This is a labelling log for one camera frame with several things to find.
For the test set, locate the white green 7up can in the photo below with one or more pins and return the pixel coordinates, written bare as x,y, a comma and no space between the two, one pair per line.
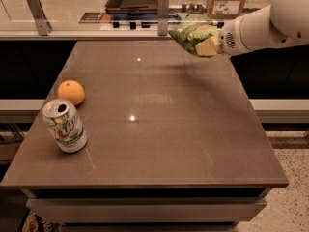
63,122

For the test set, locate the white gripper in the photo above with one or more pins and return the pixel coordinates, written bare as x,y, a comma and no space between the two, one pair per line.
229,39

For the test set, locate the middle metal glass bracket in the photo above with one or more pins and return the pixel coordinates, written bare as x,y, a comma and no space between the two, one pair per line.
162,17

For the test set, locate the metal glass bracket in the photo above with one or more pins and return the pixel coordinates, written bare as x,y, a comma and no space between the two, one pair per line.
162,17
42,24

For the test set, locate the left metal glass bracket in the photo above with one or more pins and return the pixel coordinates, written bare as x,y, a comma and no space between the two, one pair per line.
42,24

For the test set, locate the cardboard box with label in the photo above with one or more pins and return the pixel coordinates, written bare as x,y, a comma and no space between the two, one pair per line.
224,9

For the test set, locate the orange fruit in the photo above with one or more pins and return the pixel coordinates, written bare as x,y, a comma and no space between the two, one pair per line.
72,91

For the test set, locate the snack bag under table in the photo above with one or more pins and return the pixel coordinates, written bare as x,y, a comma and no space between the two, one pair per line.
33,223

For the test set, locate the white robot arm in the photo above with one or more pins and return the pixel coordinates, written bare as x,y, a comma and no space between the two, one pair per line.
282,24

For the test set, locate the green jalapeno chip bag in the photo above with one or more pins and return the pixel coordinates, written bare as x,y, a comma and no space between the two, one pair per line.
189,35

